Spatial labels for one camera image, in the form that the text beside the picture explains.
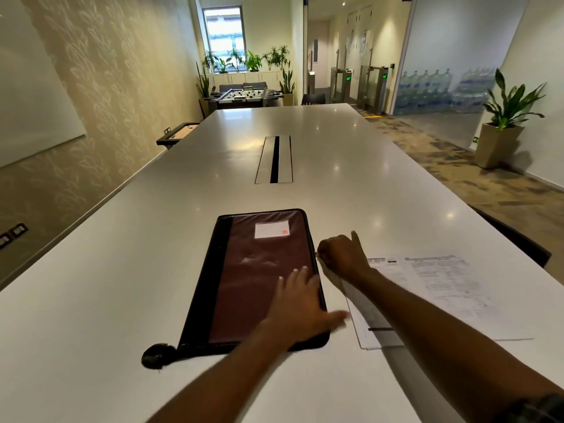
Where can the person's left hand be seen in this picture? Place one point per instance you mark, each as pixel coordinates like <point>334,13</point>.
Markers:
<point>299,303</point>

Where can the person's right hand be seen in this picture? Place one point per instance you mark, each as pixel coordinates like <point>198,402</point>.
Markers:
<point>343,257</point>

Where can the small green potted plant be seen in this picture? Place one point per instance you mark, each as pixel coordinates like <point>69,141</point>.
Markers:
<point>210,62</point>
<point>253,62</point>
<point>224,66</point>
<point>236,59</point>

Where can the bushy palm potted plant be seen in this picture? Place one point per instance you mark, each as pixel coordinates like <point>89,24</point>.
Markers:
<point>276,57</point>

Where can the dark sleeve cuff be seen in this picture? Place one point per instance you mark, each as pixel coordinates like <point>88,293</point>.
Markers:
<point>537,411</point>

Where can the black office chair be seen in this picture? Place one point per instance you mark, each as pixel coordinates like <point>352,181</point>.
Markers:
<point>520,240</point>

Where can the black framed wooden game board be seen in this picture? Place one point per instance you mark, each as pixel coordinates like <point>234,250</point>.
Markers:
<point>176,134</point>

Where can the black low chair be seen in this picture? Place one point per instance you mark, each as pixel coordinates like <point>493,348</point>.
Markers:
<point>313,99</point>

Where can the stack of blue water jugs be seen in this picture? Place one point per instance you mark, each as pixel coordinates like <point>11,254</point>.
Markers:
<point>432,92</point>

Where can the large leafy plant beige planter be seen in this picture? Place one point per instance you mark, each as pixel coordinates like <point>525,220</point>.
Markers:
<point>495,145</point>

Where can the grey turnstile gate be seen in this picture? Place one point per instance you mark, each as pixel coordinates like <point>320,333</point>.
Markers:
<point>374,90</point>
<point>341,85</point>

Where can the low white cabinet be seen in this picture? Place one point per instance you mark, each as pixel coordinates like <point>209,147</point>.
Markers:
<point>246,78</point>

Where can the white glass wall whiteboard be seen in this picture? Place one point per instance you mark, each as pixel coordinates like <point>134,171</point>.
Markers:
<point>31,83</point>

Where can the brown zippered folder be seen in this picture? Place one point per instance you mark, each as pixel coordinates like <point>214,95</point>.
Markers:
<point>260,268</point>

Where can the printed white paper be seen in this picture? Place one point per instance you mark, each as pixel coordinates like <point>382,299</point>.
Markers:
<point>440,286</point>

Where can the person's left forearm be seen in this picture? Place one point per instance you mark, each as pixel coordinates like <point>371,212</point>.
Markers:
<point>220,383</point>

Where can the black foosball table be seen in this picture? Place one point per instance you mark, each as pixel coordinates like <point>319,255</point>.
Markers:
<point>242,99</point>

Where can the window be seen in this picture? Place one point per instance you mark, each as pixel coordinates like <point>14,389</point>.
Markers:
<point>224,32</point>

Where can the person's right forearm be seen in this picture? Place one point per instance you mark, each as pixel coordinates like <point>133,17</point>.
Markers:
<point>440,343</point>

